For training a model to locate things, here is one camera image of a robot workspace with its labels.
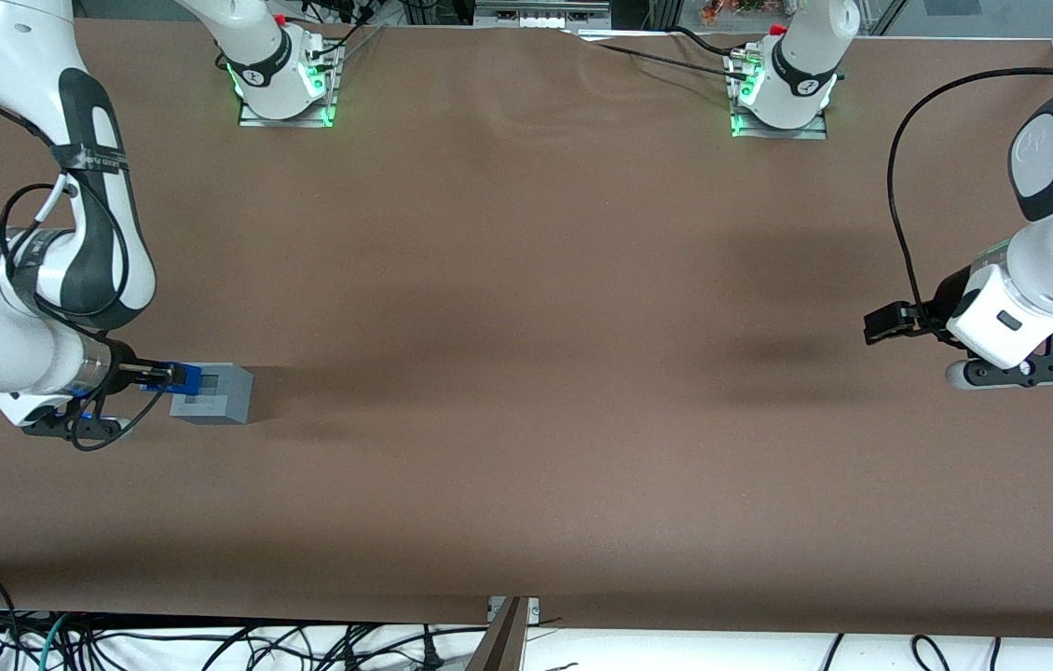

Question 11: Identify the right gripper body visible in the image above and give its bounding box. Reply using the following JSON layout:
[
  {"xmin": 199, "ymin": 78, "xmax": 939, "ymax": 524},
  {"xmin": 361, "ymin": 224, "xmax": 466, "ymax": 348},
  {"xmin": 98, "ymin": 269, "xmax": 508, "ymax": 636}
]
[{"xmin": 0, "ymin": 345, "xmax": 143, "ymax": 430}]

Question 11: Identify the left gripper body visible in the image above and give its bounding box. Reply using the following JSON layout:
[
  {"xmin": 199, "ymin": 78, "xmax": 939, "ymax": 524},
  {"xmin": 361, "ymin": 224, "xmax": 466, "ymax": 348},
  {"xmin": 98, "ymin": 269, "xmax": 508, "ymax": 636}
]
[{"xmin": 930, "ymin": 265, "xmax": 1053, "ymax": 370}]

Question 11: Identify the blue plastic part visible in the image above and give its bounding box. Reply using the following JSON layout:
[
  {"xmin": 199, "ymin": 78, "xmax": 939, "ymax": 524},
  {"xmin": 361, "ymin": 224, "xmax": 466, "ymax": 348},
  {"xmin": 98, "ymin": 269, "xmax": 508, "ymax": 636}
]
[{"xmin": 139, "ymin": 363, "xmax": 202, "ymax": 393}]

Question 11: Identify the gray cube base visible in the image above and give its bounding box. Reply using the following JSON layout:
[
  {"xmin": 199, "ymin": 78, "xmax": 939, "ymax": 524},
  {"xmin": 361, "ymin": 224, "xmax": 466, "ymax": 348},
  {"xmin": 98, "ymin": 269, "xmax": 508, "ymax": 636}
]
[{"xmin": 170, "ymin": 362, "xmax": 254, "ymax": 426}]

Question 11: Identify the brown table cover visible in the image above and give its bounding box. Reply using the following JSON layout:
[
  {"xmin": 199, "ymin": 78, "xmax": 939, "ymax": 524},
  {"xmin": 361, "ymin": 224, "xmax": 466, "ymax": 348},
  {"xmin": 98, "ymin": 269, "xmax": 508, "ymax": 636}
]
[{"xmin": 0, "ymin": 19, "xmax": 1053, "ymax": 640}]

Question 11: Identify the dark angled beam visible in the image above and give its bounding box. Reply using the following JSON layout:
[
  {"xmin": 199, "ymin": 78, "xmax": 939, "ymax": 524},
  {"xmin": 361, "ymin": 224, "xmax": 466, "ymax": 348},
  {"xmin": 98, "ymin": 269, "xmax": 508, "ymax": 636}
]
[{"xmin": 465, "ymin": 596, "xmax": 529, "ymax": 671}]

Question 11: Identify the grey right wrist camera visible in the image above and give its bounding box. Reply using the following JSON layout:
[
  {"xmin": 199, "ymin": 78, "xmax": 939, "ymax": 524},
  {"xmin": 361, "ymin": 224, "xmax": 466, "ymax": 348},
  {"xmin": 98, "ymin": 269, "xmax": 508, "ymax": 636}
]
[{"xmin": 21, "ymin": 408, "xmax": 132, "ymax": 442}]

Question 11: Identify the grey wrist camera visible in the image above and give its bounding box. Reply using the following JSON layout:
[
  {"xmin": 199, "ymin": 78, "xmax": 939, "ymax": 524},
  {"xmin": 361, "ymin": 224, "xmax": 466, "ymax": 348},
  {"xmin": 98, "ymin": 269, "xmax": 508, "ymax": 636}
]
[
  {"xmin": 945, "ymin": 353, "xmax": 1053, "ymax": 391},
  {"xmin": 21, "ymin": 408, "xmax": 132, "ymax": 442}
]

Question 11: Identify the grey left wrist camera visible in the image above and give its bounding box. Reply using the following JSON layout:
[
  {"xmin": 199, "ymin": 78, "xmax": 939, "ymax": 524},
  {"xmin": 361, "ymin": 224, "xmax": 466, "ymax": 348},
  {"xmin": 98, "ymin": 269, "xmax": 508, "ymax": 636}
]
[{"xmin": 945, "ymin": 353, "xmax": 1053, "ymax": 391}]

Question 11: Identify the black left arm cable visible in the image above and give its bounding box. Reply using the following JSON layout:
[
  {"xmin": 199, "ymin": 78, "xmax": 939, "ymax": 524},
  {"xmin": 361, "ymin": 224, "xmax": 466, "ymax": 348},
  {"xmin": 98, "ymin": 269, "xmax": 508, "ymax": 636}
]
[{"xmin": 887, "ymin": 67, "xmax": 1053, "ymax": 313}]

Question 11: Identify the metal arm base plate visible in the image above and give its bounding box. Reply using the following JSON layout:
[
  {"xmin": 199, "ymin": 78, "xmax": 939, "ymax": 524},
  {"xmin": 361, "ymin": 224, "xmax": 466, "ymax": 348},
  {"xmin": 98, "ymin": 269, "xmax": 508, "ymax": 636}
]
[
  {"xmin": 237, "ymin": 37, "xmax": 339, "ymax": 129},
  {"xmin": 729, "ymin": 51, "xmax": 829, "ymax": 141}
]

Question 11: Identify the teal floor cable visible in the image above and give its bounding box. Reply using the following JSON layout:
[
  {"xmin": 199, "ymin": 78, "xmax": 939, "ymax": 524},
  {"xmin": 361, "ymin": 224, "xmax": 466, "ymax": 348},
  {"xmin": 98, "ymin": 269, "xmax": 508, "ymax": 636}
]
[{"xmin": 27, "ymin": 612, "xmax": 73, "ymax": 671}]

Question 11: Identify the short black tabletop cable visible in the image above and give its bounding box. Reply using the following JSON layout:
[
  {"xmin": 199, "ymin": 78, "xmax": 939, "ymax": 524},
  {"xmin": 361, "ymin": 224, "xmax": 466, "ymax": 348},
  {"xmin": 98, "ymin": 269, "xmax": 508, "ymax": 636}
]
[{"xmin": 668, "ymin": 25, "xmax": 740, "ymax": 59}]

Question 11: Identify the long black tabletop cable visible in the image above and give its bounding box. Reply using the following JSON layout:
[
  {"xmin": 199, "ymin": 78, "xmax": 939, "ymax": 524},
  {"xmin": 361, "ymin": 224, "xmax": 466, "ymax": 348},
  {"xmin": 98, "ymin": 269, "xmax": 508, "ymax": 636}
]
[{"xmin": 573, "ymin": 34, "xmax": 744, "ymax": 79}]

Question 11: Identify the thin grey cable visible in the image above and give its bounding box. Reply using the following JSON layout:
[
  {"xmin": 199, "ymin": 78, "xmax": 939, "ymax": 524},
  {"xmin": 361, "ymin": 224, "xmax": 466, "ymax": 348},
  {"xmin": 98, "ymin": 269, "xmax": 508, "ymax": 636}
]
[{"xmin": 333, "ymin": 21, "xmax": 390, "ymax": 68}]

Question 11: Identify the metal table edge bracket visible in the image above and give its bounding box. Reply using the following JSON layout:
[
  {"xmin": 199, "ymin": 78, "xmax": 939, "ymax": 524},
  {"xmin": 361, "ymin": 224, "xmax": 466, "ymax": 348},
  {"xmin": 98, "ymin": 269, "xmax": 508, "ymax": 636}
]
[{"xmin": 486, "ymin": 596, "xmax": 541, "ymax": 625}]

